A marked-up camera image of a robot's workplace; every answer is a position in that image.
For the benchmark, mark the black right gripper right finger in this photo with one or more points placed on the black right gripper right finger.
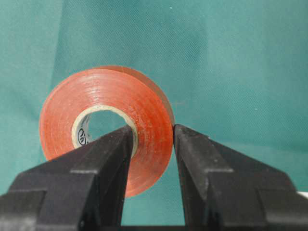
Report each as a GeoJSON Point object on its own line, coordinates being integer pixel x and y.
{"type": "Point", "coordinates": [225, 190]}

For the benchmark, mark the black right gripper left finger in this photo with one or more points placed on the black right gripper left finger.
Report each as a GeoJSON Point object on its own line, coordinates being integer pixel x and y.
{"type": "Point", "coordinates": [82, 190]}

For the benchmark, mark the red tape roll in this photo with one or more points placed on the red tape roll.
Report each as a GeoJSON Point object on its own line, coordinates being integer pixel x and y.
{"type": "Point", "coordinates": [64, 119]}

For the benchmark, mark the green table cloth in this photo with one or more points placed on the green table cloth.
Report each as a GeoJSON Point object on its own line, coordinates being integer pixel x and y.
{"type": "Point", "coordinates": [235, 70]}

